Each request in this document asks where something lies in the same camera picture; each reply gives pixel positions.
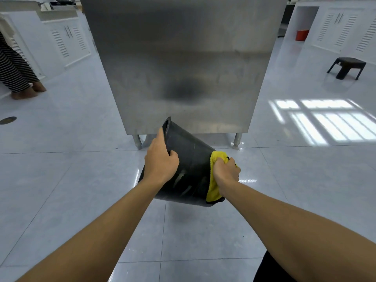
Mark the person's left hand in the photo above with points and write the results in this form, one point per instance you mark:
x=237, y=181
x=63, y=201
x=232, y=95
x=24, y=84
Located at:
x=158, y=164

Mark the person's right thumb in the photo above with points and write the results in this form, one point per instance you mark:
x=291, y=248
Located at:
x=218, y=165

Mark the white louvred door cabinet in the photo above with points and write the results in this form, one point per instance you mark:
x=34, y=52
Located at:
x=69, y=41
x=340, y=26

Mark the steel table leg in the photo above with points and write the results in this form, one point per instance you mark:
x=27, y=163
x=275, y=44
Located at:
x=137, y=141
x=237, y=140

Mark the person's left forearm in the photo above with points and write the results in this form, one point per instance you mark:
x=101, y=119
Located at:
x=100, y=232

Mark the red box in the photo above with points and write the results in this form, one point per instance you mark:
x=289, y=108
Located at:
x=302, y=35

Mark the person's right hand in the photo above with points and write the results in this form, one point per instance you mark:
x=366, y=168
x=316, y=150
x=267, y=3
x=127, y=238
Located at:
x=225, y=174

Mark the person's left thumb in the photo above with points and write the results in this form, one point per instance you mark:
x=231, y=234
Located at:
x=161, y=139

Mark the black plastic bucket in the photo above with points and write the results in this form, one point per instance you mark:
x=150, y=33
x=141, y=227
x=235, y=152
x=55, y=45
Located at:
x=192, y=170

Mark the round floor drain cover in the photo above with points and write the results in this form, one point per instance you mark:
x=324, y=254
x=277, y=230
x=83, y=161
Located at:
x=7, y=120

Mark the yellow microfibre cloth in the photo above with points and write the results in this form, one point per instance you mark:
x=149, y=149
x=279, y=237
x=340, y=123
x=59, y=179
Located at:
x=212, y=190

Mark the black plastic stool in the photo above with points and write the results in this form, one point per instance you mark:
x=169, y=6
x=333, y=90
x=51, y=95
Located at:
x=348, y=63

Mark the person's black trousers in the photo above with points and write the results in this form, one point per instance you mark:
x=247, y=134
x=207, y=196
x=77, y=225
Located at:
x=271, y=270

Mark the person's right forearm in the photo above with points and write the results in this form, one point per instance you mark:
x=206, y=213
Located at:
x=293, y=232

